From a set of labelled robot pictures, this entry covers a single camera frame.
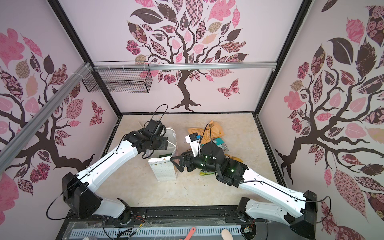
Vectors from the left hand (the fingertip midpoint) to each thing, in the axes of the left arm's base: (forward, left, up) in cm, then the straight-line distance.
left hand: (163, 145), depth 80 cm
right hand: (-13, -10, +13) cm, 21 cm away
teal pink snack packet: (+12, -36, -17) cm, 41 cm away
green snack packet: (-9, -23, -15) cm, 29 cm away
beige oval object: (-39, -32, -15) cm, 53 cm away
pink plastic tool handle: (-39, -15, -16) cm, 45 cm away
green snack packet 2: (+2, +2, -16) cm, 17 cm away
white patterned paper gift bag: (-12, -1, +6) cm, 13 cm away
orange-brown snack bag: (+20, -31, -12) cm, 39 cm away
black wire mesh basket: (+43, +31, +16) cm, 55 cm away
